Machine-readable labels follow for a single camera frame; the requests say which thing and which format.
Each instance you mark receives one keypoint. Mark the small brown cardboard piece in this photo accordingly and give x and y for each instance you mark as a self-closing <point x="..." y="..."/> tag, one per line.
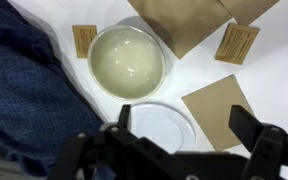
<point x="217" y="110"/>

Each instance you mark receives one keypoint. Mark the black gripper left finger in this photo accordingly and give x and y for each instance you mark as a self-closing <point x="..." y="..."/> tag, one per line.
<point x="124" y="116"/>

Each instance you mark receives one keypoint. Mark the small brown printed packet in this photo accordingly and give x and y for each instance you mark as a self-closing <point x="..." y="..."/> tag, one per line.
<point x="83" y="40"/>

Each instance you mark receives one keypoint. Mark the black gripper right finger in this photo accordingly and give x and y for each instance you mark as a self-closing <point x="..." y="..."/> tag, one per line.
<point x="247" y="130"/>

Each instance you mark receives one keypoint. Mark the cream ceramic bowl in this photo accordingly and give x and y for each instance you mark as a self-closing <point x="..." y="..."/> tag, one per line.
<point x="127" y="61"/>

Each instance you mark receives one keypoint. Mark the small brown label card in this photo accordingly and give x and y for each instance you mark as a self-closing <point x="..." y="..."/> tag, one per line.
<point x="237" y="43"/>

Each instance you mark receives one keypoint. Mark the large brown cardboard piece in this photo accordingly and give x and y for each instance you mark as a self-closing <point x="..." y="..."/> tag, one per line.
<point x="247" y="8"/>

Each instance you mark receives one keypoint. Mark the blue denim cloth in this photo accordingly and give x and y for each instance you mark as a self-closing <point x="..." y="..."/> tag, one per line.
<point x="27" y="100"/>

